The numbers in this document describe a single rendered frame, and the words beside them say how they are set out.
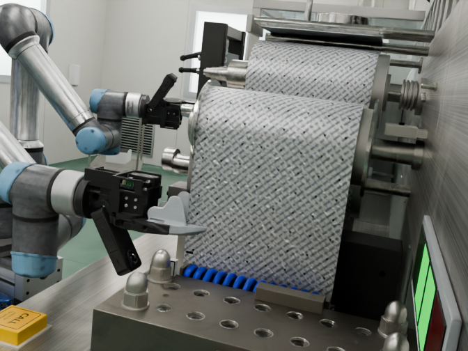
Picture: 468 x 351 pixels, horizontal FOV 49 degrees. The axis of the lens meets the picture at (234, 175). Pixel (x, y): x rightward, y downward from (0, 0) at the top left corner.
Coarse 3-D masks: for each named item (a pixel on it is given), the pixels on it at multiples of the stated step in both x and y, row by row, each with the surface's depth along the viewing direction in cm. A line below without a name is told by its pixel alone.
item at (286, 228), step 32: (192, 192) 79; (224, 192) 78; (256, 192) 76; (288, 192) 75; (320, 192) 73; (224, 224) 78; (256, 224) 77; (288, 224) 75; (320, 224) 74; (192, 256) 81; (224, 256) 79; (256, 256) 78; (288, 256) 76; (320, 256) 75; (320, 288) 75
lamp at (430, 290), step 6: (432, 282) 35; (426, 288) 38; (432, 288) 35; (426, 294) 37; (432, 294) 34; (426, 300) 37; (432, 300) 34; (426, 306) 36; (426, 312) 36; (420, 318) 38; (426, 318) 35; (420, 324) 38; (426, 324) 35; (420, 330) 37; (426, 330) 34; (420, 336) 37; (420, 342) 36; (420, 348) 36
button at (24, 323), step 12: (0, 312) 82; (12, 312) 82; (24, 312) 83; (36, 312) 83; (0, 324) 78; (12, 324) 78; (24, 324) 79; (36, 324) 80; (0, 336) 77; (12, 336) 77; (24, 336) 78
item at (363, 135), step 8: (368, 112) 74; (368, 120) 72; (360, 128) 72; (368, 128) 72; (360, 136) 71; (360, 144) 71; (360, 152) 71; (360, 160) 72; (352, 168) 73; (360, 168) 72; (352, 176) 74; (360, 176) 73; (352, 184) 76; (360, 184) 75
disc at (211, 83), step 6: (210, 84) 80; (216, 84) 83; (204, 90) 78; (198, 96) 77; (204, 96) 79; (198, 102) 77; (198, 108) 77; (192, 120) 76; (192, 126) 76; (192, 132) 77; (192, 138) 77; (192, 144) 77; (192, 150) 78; (192, 156) 79
